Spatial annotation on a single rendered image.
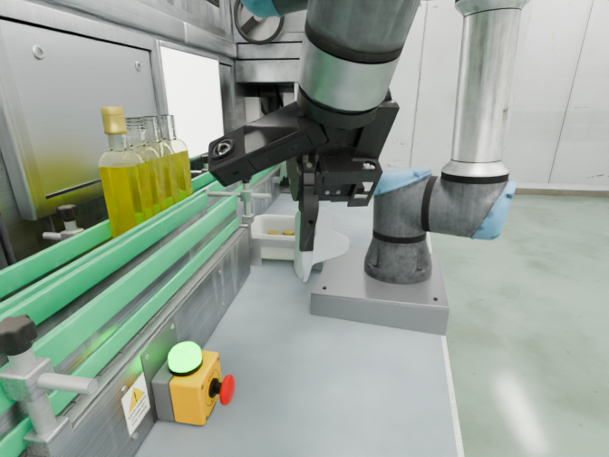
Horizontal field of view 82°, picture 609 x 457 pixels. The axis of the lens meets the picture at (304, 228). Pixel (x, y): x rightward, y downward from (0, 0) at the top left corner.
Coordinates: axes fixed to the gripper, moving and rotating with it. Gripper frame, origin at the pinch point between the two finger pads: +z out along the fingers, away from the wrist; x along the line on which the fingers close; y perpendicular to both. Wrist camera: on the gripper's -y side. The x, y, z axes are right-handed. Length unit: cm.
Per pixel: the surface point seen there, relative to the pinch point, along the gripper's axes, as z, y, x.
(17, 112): 3.6, -38.7, 27.9
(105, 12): 1, -30, 60
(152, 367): 15.2, -18.1, -10.5
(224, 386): 16.4, -8.9, -13.9
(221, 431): 20.0, -9.5, -18.7
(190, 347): 14.2, -13.2, -8.7
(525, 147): 207, 365, 261
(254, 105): 67, 9, 124
